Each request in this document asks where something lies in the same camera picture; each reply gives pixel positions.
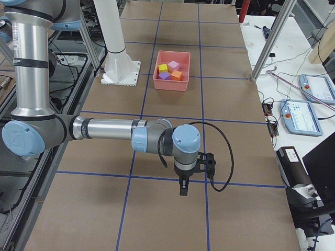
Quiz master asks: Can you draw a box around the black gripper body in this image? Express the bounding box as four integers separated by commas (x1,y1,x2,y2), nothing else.
174,152,216,182

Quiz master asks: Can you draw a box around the orange foam block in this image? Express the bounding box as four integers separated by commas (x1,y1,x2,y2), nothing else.
170,70,183,81

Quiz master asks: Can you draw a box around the purple foam block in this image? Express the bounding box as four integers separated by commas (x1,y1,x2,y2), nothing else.
158,72,171,80

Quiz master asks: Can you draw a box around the light pink foam block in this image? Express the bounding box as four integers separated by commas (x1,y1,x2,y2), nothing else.
167,61,180,73

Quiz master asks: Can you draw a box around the yellow foam block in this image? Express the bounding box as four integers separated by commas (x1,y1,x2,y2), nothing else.
158,64,169,74

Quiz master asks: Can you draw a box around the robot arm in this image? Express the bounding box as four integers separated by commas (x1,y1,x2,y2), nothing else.
2,1,216,196

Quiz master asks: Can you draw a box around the pink plastic bin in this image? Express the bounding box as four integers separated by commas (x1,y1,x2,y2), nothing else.
153,50,191,92

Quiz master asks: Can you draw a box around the black box with label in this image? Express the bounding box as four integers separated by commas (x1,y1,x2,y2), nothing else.
276,146,311,188

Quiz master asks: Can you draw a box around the near teach pendant tablet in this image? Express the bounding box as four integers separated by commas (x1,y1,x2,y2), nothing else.
280,99,323,136

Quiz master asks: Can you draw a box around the teach pendant tablet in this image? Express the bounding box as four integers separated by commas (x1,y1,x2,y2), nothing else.
299,74,334,105
280,99,323,136

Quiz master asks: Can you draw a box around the long metal grabber stick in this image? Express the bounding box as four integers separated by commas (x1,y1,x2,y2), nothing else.
266,70,335,111

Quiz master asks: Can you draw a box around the black monitor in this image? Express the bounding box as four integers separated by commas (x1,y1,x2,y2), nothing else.
303,133,334,204

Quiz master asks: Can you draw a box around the far teach pendant tablet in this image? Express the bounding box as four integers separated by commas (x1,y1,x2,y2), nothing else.
299,74,334,105

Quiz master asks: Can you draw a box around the folded dark blue umbrella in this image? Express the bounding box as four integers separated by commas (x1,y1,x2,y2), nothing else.
262,26,271,40

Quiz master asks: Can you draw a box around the red cylinder bottle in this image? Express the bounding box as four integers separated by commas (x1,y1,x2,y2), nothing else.
239,0,251,23

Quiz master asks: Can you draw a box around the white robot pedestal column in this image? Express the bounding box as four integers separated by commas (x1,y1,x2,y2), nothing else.
94,0,141,86

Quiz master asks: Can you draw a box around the aluminium frame post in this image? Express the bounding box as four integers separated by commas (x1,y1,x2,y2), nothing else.
250,0,297,83

